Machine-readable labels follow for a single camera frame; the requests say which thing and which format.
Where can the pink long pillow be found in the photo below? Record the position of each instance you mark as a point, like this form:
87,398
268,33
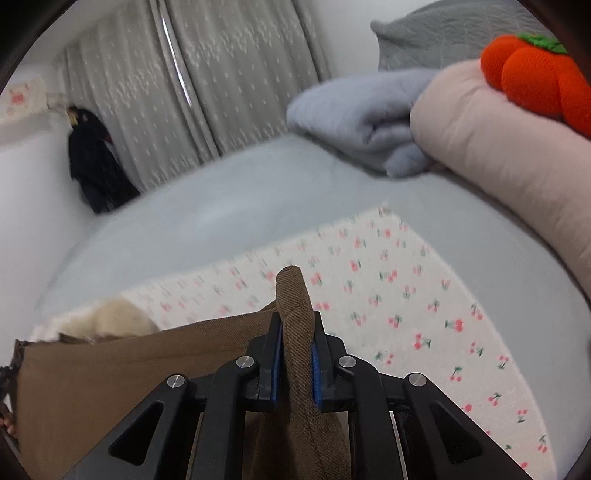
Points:
498,152

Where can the orange pumpkin plush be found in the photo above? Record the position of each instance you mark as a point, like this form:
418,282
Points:
535,83

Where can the brown coat with fur collar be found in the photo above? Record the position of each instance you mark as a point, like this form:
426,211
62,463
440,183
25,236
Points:
115,369

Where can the bed with light blue sheet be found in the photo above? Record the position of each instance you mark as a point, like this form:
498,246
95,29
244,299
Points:
231,207

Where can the folded grey-blue blanket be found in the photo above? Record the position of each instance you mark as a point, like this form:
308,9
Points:
351,115

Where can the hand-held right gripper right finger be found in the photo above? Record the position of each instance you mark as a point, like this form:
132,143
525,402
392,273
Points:
316,369

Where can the cherry print sheet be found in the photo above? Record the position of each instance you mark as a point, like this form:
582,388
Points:
415,300

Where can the floral printed cloth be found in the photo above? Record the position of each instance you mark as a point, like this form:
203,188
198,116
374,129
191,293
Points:
21,104

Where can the grey quilted pillow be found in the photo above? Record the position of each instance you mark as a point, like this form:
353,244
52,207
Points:
438,32

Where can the dark hanging clothes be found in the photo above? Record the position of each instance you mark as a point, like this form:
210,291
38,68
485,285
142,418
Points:
94,166

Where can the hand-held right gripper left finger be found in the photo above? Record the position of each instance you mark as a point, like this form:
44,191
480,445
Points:
276,364

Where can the grey patterned curtain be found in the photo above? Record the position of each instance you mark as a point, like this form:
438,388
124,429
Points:
207,78

